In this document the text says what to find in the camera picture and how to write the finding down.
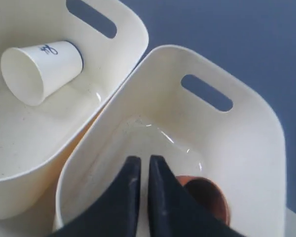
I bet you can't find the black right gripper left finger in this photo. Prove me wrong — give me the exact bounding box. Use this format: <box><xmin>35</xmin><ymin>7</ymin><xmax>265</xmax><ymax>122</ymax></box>
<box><xmin>55</xmin><ymin>156</ymin><xmax>141</xmax><ymax>237</ymax></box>

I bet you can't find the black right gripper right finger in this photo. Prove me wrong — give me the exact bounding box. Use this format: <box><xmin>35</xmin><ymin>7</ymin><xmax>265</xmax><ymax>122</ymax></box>
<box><xmin>148</xmin><ymin>155</ymin><xmax>239</xmax><ymax>237</ymax></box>

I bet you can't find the brown wooden cup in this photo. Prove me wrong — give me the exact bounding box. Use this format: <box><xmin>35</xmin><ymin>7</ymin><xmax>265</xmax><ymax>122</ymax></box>
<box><xmin>176</xmin><ymin>175</ymin><xmax>231</xmax><ymax>226</ymax></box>

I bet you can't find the white paper cup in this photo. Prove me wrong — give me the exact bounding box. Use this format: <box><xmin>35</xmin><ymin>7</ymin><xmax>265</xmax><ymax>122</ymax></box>
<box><xmin>0</xmin><ymin>40</ymin><xmax>84</xmax><ymax>106</ymax></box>

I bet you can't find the cream right plastic bin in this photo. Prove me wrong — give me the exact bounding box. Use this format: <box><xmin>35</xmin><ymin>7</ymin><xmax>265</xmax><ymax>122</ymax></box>
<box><xmin>54</xmin><ymin>45</ymin><xmax>286</xmax><ymax>237</ymax></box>

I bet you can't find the cream plastic bin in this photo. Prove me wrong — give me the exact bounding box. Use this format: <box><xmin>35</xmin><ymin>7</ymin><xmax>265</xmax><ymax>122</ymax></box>
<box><xmin>0</xmin><ymin>0</ymin><xmax>148</xmax><ymax>220</ymax></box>
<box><xmin>54</xmin><ymin>45</ymin><xmax>286</xmax><ymax>237</ymax></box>

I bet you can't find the cream middle plastic bin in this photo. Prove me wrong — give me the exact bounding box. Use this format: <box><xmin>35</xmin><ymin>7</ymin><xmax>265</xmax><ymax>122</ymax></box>
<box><xmin>0</xmin><ymin>0</ymin><xmax>148</xmax><ymax>220</ymax></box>

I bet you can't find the white adjacent table edge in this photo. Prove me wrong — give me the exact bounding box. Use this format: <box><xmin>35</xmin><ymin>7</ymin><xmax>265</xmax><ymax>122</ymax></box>
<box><xmin>285</xmin><ymin>208</ymin><xmax>296</xmax><ymax>237</ymax></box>

